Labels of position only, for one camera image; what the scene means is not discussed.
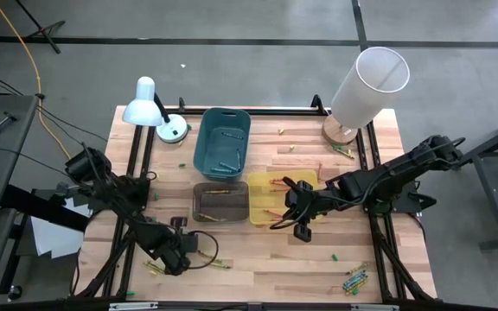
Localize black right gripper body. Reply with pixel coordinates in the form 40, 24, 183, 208
285, 185, 322, 225

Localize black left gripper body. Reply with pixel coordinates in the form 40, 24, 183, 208
157, 231, 199, 260

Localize yellow translucent plastic bin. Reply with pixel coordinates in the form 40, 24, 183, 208
246, 168, 320, 227

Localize smoky grey translucent bin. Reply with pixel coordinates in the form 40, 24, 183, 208
191, 181, 251, 224

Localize teal plastic bin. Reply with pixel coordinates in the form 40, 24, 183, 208
192, 107, 252, 183

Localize silver aluminium extrusion piece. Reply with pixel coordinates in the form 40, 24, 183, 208
109, 301, 160, 311
351, 303, 399, 311

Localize yellow crayon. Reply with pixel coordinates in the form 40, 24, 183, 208
346, 280, 368, 296

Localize white cylinder shade table lamp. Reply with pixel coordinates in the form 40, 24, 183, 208
321, 46, 411, 147

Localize white gooseneck desk lamp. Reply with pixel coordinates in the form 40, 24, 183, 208
121, 75, 189, 144

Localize white paper sheet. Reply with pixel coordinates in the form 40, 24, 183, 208
29, 196, 93, 260

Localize grey side desk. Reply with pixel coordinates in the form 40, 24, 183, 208
0, 92, 39, 213

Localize dark metal side table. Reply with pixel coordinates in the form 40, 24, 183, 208
469, 110, 498, 251

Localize black tripod legs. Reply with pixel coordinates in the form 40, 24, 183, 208
13, 0, 67, 55

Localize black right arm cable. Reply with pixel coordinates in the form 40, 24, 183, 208
268, 200, 319, 231

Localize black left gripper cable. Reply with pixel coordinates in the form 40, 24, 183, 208
186, 229, 220, 270

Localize black aluminium rig frame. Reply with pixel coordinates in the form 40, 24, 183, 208
69, 93, 439, 311

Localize yellow power cable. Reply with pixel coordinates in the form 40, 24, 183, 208
0, 0, 75, 161

